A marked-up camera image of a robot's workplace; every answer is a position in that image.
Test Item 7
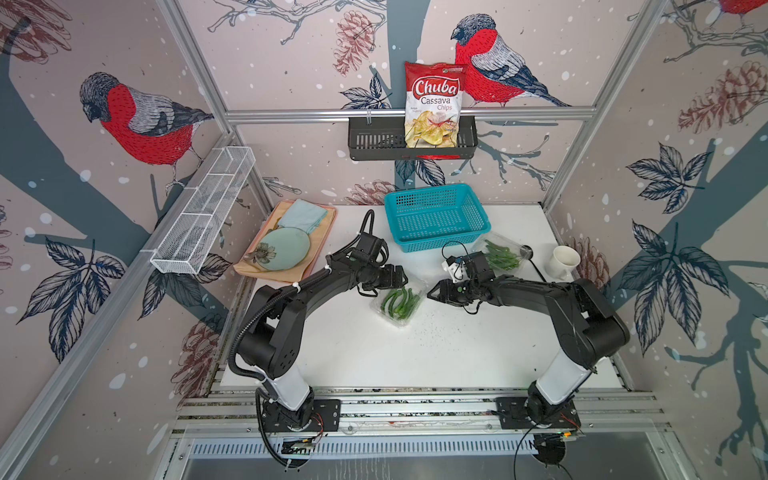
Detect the white wire wall shelf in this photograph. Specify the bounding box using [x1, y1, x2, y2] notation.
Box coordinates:
[150, 146, 255, 275]

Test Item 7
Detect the black spoon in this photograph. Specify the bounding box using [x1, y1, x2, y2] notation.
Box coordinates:
[520, 245, 547, 282]

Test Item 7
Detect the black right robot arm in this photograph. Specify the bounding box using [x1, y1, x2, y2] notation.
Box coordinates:
[427, 252, 630, 426]

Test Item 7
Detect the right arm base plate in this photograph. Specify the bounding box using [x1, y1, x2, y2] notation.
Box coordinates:
[494, 396, 581, 431]

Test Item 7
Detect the orange tray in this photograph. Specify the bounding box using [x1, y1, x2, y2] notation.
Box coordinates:
[234, 199, 337, 283]

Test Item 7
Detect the green ceramic plate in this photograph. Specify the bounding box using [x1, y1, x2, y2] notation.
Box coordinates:
[251, 228, 311, 271]

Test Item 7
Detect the teal plastic basket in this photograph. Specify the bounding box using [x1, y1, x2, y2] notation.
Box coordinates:
[384, 184, 491, 253]

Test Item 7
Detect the white mug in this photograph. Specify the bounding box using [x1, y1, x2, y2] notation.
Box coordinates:
[545, 245, 581, 280]

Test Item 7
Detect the red cassava chips bag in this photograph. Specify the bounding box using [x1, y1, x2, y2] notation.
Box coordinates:
[404, 62, 466, 150]

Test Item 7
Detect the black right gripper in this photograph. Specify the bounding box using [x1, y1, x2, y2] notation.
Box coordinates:
[424, 280, 477, 306]

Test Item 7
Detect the black wall basket shelf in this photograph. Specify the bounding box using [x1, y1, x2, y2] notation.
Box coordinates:
[347, 116, 478, 161]

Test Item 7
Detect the light green folded cloth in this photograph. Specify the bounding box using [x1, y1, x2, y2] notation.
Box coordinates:
[278, 199, 328, 235]

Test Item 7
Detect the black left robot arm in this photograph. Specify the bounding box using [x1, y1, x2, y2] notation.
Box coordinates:
[227, 232, 408, 429]

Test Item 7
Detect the clear clamshell container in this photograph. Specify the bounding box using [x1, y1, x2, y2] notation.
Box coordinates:
[471, 231, 533, 276]
[369, 280, 426, 327]

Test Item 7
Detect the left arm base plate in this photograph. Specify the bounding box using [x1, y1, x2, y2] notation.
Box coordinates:
[257, 398, 341, 434]

